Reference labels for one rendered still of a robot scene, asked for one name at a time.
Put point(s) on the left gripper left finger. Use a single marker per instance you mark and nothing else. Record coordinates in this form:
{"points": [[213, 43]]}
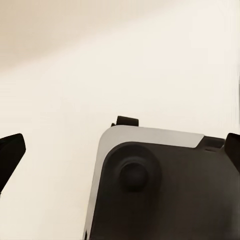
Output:
{"points": [[12, 149]]}

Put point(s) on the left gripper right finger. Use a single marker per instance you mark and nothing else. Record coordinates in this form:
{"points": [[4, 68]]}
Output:
{"points": [[232, 149]]}

